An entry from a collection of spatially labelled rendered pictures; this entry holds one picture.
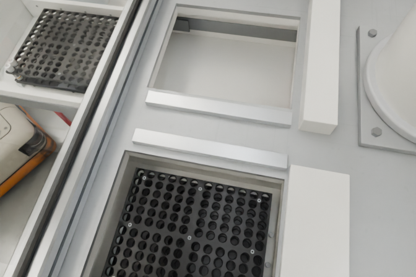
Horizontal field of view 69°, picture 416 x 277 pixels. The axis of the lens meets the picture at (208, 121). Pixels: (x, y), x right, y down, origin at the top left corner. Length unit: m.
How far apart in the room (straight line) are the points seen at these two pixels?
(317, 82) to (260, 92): 0.18
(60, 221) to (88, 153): 0.09
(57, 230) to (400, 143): 0.48
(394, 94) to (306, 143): 0.14
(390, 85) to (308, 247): 0.25
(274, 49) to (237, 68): 0.10
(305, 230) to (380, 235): 0.10
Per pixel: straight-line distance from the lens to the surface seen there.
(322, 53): 0.52
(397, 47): 0.49
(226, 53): 0.70
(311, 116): 0.45
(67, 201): 0.44
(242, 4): 0.63
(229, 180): 0.55
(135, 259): 0.49
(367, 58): 0.56
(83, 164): 0.44
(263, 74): 0.67
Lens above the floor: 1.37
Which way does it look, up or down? 63 degrees down
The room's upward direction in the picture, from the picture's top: 6 degrees counter-clockwise
